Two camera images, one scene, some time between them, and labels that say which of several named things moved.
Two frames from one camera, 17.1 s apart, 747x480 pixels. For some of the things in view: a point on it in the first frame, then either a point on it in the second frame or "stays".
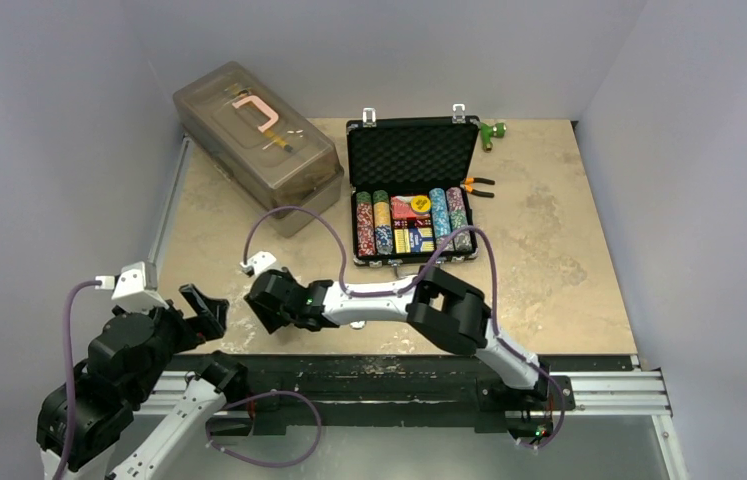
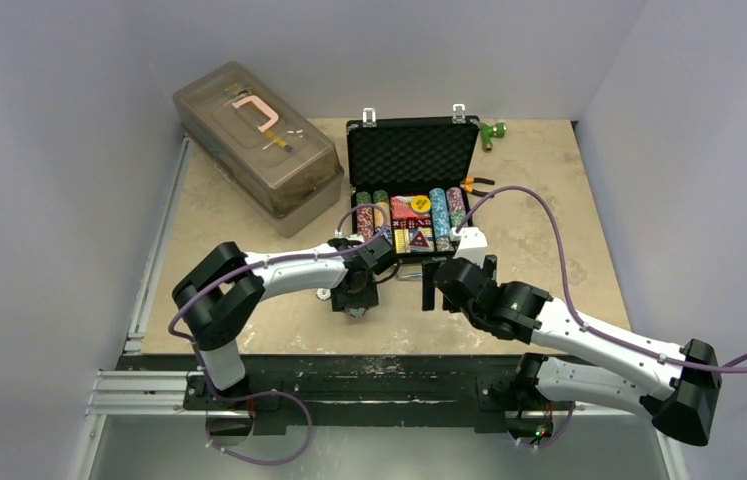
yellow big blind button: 420,204 stays
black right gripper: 267,299 to 429,289
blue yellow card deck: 414,240 stays
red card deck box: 401,208 stays
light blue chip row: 440,217 stays
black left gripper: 209,319 to 366,299
